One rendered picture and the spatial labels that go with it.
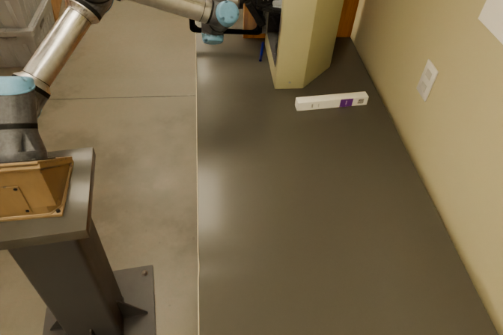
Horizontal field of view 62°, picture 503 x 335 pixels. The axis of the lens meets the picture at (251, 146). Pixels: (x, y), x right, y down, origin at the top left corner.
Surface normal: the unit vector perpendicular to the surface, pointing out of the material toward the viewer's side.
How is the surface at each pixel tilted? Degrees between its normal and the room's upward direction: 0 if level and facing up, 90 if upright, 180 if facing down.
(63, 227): 0
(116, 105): 0
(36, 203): 90
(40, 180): 90
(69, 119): 0
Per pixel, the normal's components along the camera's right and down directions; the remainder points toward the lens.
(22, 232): 0.04, -0.70
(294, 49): 0.10, 0.71
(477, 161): -0.99, 0.04
